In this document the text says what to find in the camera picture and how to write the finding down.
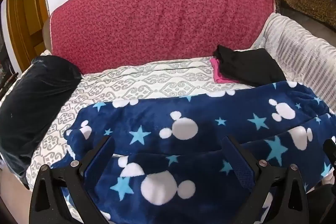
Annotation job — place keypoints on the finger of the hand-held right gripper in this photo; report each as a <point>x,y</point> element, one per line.
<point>331,151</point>

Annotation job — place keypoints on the white striped fluffy blanket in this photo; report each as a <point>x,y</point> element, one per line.
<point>296,50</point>

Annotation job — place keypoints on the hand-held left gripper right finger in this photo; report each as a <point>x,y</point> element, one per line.
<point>237,159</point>

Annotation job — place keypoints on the red patterned headboard cover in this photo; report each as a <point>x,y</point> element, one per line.
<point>157,19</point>

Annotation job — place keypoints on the black velvet pillow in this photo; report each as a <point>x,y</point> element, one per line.
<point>34,103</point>

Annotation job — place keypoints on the pink folded garment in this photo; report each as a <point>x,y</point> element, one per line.
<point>219,73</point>

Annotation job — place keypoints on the wooden door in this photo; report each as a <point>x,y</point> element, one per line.
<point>26,16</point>

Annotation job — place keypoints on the black folded garment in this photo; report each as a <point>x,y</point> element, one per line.
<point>252,66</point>

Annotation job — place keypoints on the blue fleece star-print pants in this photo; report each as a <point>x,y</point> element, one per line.
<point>197,155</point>

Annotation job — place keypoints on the white grey patterned bed sheet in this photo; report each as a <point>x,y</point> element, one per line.
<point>131,87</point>

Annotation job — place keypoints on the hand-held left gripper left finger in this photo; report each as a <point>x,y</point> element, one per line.
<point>98,161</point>

